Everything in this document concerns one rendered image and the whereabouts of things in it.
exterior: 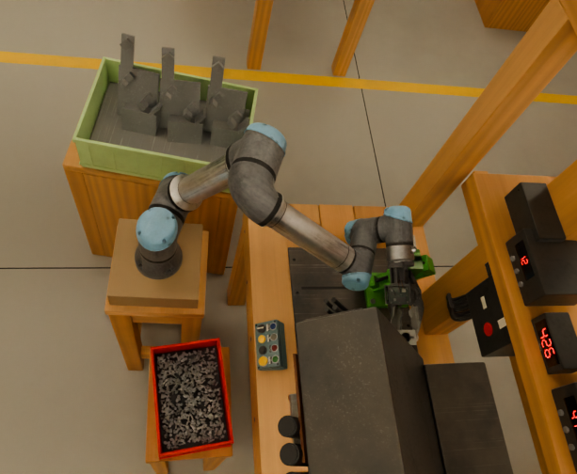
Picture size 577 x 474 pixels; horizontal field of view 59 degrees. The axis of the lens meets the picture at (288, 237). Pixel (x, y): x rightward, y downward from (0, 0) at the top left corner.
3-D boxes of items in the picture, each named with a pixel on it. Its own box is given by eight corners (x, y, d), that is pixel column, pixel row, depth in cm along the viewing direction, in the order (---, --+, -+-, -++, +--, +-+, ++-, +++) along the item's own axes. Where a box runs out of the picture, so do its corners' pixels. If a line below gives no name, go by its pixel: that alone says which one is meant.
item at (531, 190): (520, 252, 117) (539, 238, 111) (503, 197, 124) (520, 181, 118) (547, 252, 119) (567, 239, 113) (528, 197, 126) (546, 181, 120)
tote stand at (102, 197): (91, 254, 261) (61, 164, 192) (117, 172, 286) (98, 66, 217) (223, 275, 269) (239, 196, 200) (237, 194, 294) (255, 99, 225)
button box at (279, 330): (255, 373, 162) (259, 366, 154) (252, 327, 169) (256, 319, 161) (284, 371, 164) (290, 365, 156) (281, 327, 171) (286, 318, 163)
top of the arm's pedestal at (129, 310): (105, 315, 167) (104, 310, 164) (118, 229, 182) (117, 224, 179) (203, 319, 173) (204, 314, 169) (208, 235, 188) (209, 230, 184)
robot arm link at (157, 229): (131, 255, 155) (128, 233, 144) (149, 219, 162) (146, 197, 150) (168, 267, 156) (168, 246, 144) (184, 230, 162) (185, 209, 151)
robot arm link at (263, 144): (138, 213, 157) (249, 154, 119) (157, 176, 165) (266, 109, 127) (169, 233, 163) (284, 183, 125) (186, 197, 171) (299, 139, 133)
